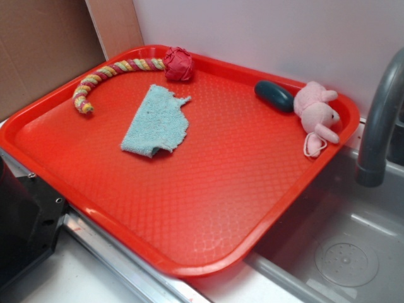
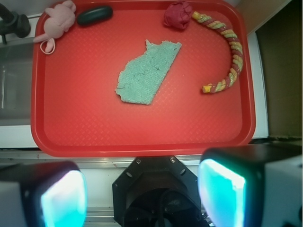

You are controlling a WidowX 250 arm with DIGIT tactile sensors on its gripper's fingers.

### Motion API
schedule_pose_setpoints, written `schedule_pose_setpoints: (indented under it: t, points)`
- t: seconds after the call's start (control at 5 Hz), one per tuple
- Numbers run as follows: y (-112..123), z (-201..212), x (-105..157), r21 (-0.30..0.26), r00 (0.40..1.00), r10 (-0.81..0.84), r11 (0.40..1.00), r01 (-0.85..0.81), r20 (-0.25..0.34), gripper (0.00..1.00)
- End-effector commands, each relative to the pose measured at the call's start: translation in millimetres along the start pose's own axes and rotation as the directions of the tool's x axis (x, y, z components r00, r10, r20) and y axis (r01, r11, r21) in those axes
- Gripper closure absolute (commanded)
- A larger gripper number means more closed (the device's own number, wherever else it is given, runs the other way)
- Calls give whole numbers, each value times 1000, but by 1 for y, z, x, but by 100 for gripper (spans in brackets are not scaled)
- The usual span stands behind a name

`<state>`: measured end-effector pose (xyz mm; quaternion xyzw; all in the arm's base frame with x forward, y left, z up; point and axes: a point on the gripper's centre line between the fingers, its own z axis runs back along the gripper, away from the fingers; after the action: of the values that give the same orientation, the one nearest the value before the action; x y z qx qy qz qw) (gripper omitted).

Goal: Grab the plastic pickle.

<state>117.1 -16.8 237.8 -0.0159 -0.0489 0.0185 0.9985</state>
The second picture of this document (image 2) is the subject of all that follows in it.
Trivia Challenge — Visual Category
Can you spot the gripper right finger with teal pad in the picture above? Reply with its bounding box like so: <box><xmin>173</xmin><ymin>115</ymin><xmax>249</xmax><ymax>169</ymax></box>
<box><xmin>197</xmin><ymin>144</ymin><xmax>303</xmax><ymax>227</ymax></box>

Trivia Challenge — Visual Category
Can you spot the grey sink faucet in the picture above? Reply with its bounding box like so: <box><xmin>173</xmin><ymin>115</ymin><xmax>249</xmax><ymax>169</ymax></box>
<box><xmin>0</xmin><ymin>4</ymin><xmax>31</xmax><ymax>45</ymax></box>

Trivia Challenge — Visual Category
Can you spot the crumpled red paper ball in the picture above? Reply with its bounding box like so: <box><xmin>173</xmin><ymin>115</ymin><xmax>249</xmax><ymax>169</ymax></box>
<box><xmin>163</xmin><ymin>0</ymin><xmax>193</xmax><ymax>30</ymax></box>

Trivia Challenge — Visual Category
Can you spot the pink plush mouse toy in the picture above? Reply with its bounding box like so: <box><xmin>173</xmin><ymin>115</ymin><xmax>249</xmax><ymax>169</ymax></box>
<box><xmin>34</xmin><ymin>0</ymin><xmax>76</xmax><ymax>55</ymax></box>

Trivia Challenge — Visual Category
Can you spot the brown cardboard panel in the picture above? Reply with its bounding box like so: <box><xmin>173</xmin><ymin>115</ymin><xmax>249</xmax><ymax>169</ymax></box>
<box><xmin>246</xmin><ymin>0</ymin><xmax>303</xmax><ymax>142</ymax></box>

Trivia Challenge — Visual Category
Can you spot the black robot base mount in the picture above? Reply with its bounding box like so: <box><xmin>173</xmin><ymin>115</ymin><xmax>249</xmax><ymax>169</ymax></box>
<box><xmin>112</xmin><ymin>156</ymin><xmax>210</xmax><ymax>227</ymax></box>

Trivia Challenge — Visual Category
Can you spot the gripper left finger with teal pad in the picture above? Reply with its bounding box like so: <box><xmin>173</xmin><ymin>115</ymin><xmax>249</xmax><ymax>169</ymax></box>
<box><xmin>0</xmin><ymin>161</ymin><xmax>88</xmax><ymax>227</ymax></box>

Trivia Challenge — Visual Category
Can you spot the red plastic tray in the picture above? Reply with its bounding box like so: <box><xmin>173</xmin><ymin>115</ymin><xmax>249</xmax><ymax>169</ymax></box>
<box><xmin>31</xmin><ymin>0</ymin><xmax>256</xmax><ymax>157</ymax></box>

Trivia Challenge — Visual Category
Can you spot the twisted red yellow rope toy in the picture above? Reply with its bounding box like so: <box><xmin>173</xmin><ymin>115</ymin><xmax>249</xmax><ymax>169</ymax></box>
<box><xmin>192</xmin><ymin>11</ymin><xmax>244</xmax><ymax>94</ymax></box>

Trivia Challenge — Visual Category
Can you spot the teal terry cloth rag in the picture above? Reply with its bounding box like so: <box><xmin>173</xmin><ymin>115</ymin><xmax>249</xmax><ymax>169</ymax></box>
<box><xmin>115</xmin><ymin>40</ymin><xmax>182</xmax><ymax>105</ymax></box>

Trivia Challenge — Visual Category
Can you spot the aluminium rail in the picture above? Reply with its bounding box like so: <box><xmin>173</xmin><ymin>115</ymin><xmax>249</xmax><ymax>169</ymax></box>
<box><xmin>0</xmin><ymin>150</ymin><xmax>204</xmax><ymax>169</ymax></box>

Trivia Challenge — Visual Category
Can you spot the grey plastic sink basin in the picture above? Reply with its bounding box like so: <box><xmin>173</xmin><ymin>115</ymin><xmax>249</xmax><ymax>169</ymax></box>
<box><xmin>0</xmin><ymin>44</ymin><xmax>33</xmax><ymax>126</ymax></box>

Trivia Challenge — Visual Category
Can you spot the dark green plastic pickle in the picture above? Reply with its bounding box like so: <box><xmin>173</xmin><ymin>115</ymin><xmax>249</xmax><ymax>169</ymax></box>
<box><xmin>76</xmin><ymin>6</ymin><xmax>113</xmax><ymax>26</ymax></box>

